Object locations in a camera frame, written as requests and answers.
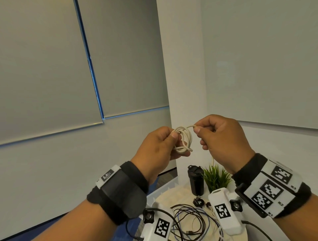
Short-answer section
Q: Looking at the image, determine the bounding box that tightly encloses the white wall whiteboard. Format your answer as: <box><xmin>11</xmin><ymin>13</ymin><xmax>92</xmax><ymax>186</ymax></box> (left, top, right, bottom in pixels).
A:
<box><xmin>200</xmin><ymin>0</ymin><xmax>318</xmax><ymax>129</ymax></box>

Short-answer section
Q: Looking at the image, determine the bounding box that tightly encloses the blue network cable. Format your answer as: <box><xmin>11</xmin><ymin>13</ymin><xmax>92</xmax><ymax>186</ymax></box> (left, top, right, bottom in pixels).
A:
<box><xmin>173</xmin><ymin>207</ymin><xmax>220</xmax><ymax>241</ymax></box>

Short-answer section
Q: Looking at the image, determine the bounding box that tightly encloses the small potted grass plant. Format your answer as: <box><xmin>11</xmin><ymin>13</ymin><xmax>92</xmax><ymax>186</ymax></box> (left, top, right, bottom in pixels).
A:
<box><xmin>201</xmin><ymin>164</ymin><xmax>233</xmax><ymax>194</ymax></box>

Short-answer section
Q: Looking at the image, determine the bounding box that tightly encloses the thin cream cable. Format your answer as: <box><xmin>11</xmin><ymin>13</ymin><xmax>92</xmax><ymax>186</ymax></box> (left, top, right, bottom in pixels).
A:
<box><xmin>173</xmin><ymin>125</ymin><xmax>216</xmax><ymax>170</ymax></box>

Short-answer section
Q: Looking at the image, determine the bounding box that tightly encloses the clear plastic storage bin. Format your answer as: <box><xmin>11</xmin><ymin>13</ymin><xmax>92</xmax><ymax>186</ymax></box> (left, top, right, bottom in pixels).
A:
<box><xmin>146</xmin><ymin>176</ymin><xmax>180</xmax><ymax>200</ymax></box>

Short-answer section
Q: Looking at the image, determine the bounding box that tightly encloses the round white table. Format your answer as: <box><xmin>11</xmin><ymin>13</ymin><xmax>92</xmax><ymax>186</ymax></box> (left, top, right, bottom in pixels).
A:
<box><xmin>148</xmin><ymin>183</ymin><xmax>249</xmax><ymax>241</ymax></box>

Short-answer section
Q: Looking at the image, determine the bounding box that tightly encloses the person's left hand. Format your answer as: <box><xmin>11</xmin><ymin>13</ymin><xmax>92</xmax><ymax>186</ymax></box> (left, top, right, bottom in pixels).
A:
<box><xmin>130</xmin><ymin>126</ymin><xmax>191</xmax><ymax>185</ymax></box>

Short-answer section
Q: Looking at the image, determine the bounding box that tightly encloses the black marker wristband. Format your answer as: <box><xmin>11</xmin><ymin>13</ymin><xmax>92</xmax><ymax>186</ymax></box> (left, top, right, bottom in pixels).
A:
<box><xmin>87</xmin><ymin>161</ymin><xmax>149</xmax><ymax>226</ymax></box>
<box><xmin>231</xmin><ymin>153</ymin><xmax>312</xmax><ymax>219</ymax></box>

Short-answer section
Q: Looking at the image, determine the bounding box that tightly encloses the black tumbler with lid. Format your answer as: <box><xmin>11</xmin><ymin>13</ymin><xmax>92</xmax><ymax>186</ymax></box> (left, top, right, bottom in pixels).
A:
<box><xmin>187</xmin><ymin>165</ymin><xmax>205</xmax><ymax>196</ymax></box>

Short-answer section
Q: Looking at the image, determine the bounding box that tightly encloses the person's right hand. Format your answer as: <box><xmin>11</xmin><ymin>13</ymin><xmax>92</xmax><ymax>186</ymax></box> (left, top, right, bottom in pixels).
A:
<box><xmin>193</xmin><ymin>114</ymin><xmax>256</xmax><ymax>175</ymax></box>

